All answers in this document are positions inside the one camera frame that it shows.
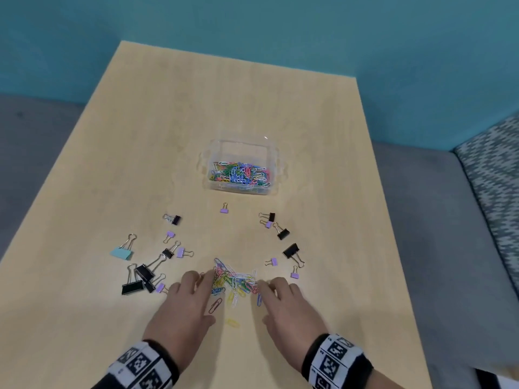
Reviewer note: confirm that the person's left thumb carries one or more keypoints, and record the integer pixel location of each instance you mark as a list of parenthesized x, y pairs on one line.
[(207, 321)]

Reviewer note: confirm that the person's right hand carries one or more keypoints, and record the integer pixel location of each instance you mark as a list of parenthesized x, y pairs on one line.
[(292, 320)]

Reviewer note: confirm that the clear plastic box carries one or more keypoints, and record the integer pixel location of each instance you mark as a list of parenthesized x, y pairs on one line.
[(243, 149)]

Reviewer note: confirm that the person's left hand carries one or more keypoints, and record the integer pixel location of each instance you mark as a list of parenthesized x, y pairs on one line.
[(178, 320)]

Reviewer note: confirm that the marker-printed left wristband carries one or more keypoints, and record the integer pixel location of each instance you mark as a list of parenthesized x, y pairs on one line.
[(142, 366)]

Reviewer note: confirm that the red paper clip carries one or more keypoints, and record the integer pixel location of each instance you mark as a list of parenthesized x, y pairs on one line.
[(215, 306)]

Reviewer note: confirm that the person's right forearm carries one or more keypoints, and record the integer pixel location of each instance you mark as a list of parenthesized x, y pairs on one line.
[(385, 382)]

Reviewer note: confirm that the boxed heap of colourful paper clips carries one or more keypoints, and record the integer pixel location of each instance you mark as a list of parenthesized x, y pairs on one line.
[(241, 174)]

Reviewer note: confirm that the marker-printed right wristband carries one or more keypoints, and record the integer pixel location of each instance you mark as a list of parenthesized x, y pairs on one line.
[(334, 360)]

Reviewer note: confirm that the large black binder clip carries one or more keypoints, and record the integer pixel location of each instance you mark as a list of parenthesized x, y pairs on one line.
[(144, 273), (132, 287)]

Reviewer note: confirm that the person's right thumb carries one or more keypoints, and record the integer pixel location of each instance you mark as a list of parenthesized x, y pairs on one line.
[(269, 319)]

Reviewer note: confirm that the light blue binder clip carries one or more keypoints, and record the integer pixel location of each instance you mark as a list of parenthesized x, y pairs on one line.
[(121, 253)]

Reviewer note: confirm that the person's left middle finger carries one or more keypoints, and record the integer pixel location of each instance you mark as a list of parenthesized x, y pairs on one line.
[(192, 281)]

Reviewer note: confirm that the small black binder clip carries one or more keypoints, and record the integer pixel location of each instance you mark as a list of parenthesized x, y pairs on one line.
[(271, 217), (176, 219), (290, 250), (283, 234), (149, 285), (167, 253)]

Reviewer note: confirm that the marker-printed wristband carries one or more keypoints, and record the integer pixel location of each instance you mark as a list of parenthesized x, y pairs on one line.
[(142, 366), (334, 360)]

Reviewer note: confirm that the person's right middle finger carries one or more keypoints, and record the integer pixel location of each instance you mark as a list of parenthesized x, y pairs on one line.
[(284, 285)]

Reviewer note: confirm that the grey patterned cushion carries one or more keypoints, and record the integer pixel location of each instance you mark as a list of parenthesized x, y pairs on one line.
[(490, 190)]

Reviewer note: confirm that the pile of colourful paper clips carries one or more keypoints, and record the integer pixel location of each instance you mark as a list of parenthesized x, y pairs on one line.
[(235, 279)]

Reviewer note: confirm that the yellow paper clip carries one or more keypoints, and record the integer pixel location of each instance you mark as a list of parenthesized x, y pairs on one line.
[(232, 323)]

